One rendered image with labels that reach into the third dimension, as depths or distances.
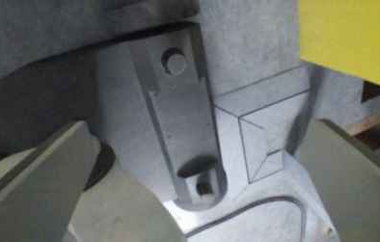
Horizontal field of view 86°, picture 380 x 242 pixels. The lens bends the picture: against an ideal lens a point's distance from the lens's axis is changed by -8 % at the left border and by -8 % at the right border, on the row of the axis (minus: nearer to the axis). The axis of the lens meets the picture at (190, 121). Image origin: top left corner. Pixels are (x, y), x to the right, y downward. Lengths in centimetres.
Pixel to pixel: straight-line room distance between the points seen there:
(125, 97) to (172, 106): 10
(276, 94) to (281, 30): 21
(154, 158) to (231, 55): 38
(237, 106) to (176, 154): 31
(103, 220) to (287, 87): 71
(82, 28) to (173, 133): 35
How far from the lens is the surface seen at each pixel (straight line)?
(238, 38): 71
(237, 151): 86
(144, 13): 44
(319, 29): 76
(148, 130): 53
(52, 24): 66
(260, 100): 80
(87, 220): 34
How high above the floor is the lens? 63
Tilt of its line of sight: 59 degrees down
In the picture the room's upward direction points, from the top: 149 degrees clockwise
